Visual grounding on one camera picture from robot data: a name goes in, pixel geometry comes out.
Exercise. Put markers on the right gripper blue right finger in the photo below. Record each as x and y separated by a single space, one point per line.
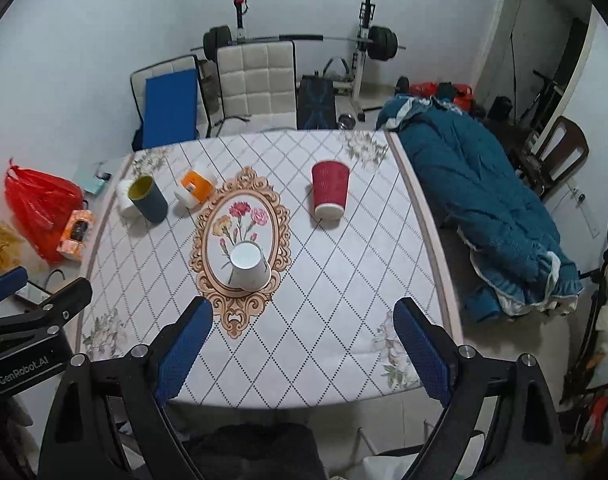
429 348

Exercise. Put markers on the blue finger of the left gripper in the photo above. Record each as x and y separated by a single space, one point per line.
12 281
61 307

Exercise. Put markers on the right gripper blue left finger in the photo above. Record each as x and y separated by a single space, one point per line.
177 346

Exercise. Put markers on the white paper cup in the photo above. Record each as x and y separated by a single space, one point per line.
250 270

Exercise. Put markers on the small white cup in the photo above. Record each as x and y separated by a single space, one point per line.
126 206

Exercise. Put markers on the dark teal cup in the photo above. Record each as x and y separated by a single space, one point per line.
148 199

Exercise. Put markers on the red paper cup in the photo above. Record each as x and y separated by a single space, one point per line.
330 189

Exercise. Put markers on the yellow plastic bag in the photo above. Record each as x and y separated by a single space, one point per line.
11 247

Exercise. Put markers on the orange tissue pack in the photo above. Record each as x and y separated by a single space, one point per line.
72 241

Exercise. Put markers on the red plastic bag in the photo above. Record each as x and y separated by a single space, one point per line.
41 205

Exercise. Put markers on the teal quilted blanket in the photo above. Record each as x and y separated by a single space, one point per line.
513 243

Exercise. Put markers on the floral diamond pattern tablecloth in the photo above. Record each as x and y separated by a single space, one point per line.
302 242

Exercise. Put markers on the orange white jar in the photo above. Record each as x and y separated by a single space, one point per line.
196 185

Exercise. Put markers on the chair with blue cushion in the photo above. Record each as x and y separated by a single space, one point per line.
170 103

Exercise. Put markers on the brown wooden chair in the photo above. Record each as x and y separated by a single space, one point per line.
562 151

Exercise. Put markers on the black weight bench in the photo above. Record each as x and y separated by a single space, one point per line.
316 104

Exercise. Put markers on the white padded chair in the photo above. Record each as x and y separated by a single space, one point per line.
257 84

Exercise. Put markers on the barbell with black plates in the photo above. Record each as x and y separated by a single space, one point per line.
383 43

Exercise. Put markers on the white squat rack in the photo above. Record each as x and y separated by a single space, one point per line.
351 85

